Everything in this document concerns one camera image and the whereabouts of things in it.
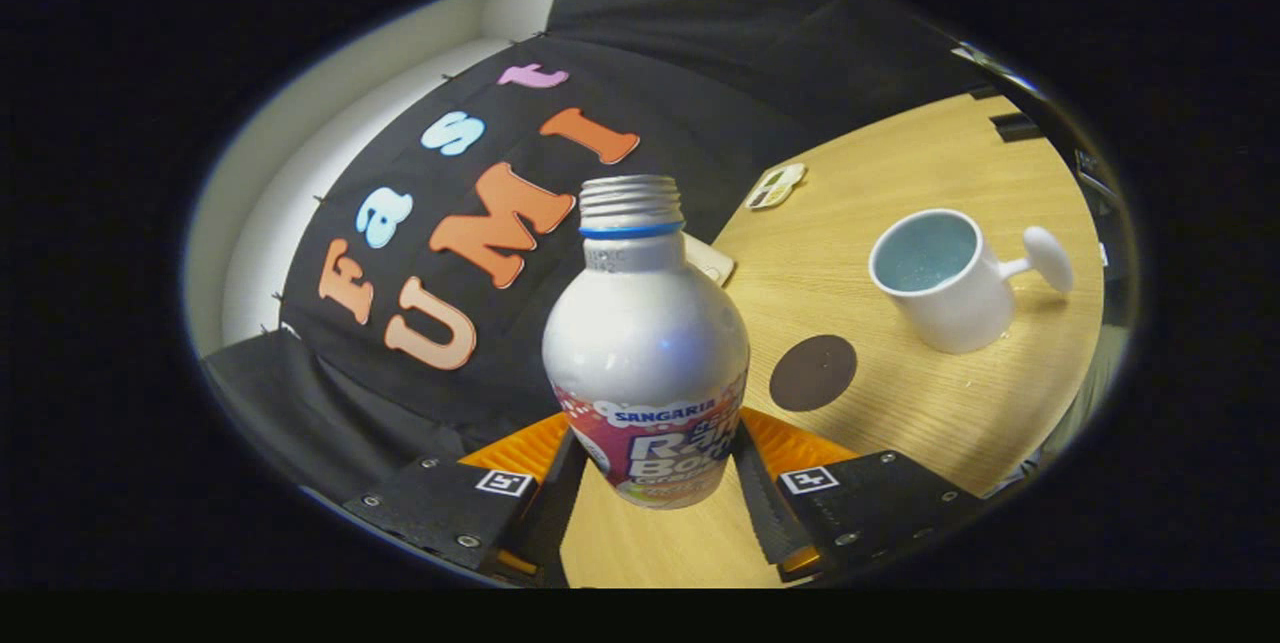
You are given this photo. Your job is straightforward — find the wooden table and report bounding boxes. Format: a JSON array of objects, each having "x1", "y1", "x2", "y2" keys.
[{"x1": 560, "y1": 93, "x2": 1106, "y2": 589}]

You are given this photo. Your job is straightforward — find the white toaster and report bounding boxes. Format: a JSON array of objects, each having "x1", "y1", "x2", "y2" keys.
[{"x1": 683, "y1": 233, "x2": 737, "y2": 287}]

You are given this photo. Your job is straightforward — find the small white compartment tray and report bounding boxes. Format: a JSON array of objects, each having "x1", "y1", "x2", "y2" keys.
[{"x1": 745, "y1": 163, "x2": 807, "y2": 211}]

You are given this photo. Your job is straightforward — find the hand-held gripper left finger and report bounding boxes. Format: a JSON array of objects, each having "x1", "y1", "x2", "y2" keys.
[{"x1": 343, "y1": 411, "x2": 591, "y2": 589}]

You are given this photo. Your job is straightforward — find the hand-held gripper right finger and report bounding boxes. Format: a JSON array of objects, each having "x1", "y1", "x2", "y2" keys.
[{"x1": 730, "y1": 407, "x2": 988, "y2": 584}]

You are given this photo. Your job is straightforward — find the white cup with knob handle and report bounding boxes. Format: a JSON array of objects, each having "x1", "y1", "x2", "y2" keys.
[{"x1": 868, "y1": 209, "x2": 1075, "y2": 355}]

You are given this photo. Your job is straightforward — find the silver juice bottle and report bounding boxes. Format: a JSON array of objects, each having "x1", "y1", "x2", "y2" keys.
[{"x1": 542, "y1": 175, "x2": 751, "y2": 510}]

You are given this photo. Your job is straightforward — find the dark brown round coaster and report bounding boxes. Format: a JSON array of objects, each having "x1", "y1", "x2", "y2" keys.
[{"x1": 768, "y1": 334, "x2": 859, "y2": 413}]

